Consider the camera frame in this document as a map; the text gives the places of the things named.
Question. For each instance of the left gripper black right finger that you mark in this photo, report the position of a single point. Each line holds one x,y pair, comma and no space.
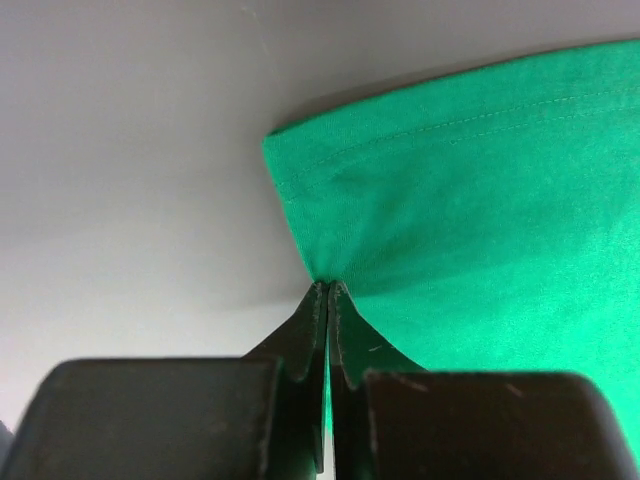
393,419

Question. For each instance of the green t shirt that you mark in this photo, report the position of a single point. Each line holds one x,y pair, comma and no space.
487,220

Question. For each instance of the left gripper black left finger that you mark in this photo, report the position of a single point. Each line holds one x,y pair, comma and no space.
257,416

